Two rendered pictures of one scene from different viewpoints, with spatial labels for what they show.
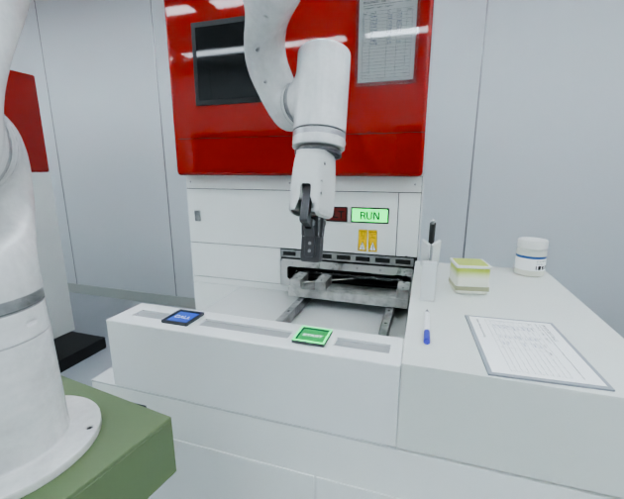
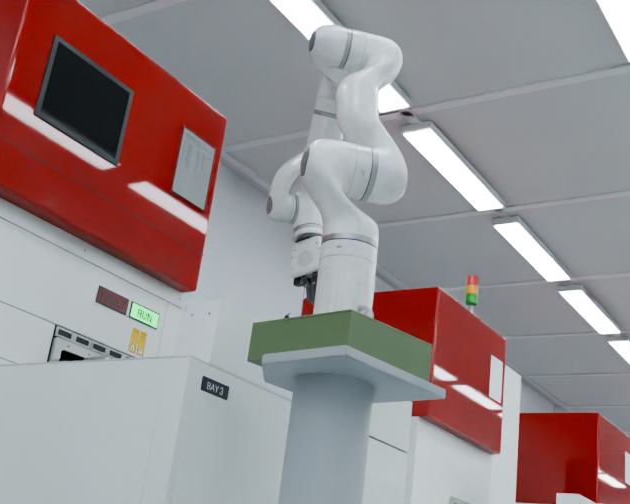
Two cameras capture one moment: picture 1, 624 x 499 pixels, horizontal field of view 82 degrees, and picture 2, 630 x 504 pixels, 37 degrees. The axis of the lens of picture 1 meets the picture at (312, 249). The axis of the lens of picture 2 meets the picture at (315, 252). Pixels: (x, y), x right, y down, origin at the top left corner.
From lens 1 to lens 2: 231 cm
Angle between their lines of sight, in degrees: 79
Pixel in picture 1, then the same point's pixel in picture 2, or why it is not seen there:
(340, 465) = not seen: hidden behind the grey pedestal
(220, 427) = (272, 409)
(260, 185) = (54, 238)
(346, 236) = (121, 331)
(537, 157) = not seen: hidden behind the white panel
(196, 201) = not seen: outside the picture
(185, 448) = (248, 429)
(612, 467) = (396, 431)
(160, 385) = (243, 368)
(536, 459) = (381, 428)
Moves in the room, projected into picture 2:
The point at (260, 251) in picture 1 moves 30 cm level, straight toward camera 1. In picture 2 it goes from (30, 321) to (145, 332)
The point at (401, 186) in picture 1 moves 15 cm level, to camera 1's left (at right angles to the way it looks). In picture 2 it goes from (170, 296) to (149, 278)
